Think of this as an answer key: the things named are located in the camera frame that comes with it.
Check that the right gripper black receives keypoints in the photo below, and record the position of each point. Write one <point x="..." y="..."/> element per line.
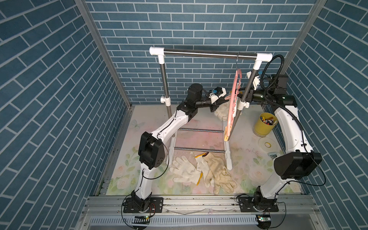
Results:
<point x="248" y="96"/>

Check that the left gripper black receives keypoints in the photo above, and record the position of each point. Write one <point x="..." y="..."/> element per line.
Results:
<point x="212" y="106"/>

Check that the white cotton glove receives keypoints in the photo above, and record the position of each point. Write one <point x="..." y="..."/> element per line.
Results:
<point x="185" y="171"/>
<point x="232" y="114"/>
<point x="222" y="111"/>

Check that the pink clip hanger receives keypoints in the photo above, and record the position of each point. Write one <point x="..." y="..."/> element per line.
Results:
<point x="233" y="98"/>

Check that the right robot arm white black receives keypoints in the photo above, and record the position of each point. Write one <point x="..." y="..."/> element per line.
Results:
<point x="299" y="159"/>

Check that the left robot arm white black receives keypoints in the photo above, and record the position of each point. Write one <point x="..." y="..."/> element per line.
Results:
<point x="152" y="148"/>

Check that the yellow cup with pens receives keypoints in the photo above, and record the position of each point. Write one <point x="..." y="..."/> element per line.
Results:
<point x="265" y="124"/>

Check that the metal clothes drying rack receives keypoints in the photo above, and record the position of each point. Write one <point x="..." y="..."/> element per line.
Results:
<point x="258" y="59"/>

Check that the clear tape roll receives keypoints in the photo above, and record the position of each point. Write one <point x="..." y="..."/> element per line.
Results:
<point x="268" y="145"/>

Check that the white glove yellow cuff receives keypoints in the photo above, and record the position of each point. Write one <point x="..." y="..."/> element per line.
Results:
<point x="202" y="166"/>

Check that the dirty beige cotton glove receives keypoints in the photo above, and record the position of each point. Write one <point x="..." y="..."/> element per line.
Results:
<point x="218" y="175"/>

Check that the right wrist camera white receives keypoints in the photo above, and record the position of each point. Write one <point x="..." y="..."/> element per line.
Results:
<point x="256" y="81"/>

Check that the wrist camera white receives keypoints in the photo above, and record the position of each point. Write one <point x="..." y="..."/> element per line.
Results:
<point x="217" y="93"/>
<point x="256" y="81"/>

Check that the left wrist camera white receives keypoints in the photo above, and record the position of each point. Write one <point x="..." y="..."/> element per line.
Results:
<point x="217" y="93"/>

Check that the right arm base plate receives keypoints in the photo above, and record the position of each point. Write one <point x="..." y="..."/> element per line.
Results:
<point x="256" y="204"/>

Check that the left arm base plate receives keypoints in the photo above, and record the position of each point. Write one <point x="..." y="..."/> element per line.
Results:
<point x="137" y="205"/>

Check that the aluminium front rail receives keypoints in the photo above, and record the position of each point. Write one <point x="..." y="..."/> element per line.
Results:
<point x="201" y="212"/>

